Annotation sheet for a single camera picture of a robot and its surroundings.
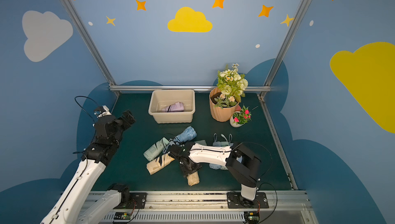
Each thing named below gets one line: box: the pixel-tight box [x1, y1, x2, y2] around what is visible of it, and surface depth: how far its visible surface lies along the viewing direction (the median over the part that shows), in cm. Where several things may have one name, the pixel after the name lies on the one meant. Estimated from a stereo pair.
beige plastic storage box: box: [148, 89, 196, 124], surface depth 106 cm
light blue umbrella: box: [173, 125, 197, 143], surface depth 95 cm
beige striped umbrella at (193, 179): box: [186, 171, 201, 187], surface depth 79 cm
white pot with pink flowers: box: [229, 103, 252, 128], surface depth 94 cm
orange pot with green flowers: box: [209, 62, 249, 123], surface depth 90 cm
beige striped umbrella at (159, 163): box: [146, 153, 175, 175], surface depth 85 cm
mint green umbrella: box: [142, 136, 170, 162], surface depth 91 cm
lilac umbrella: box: [161, 101, 185, 113], surface depth 110 cm
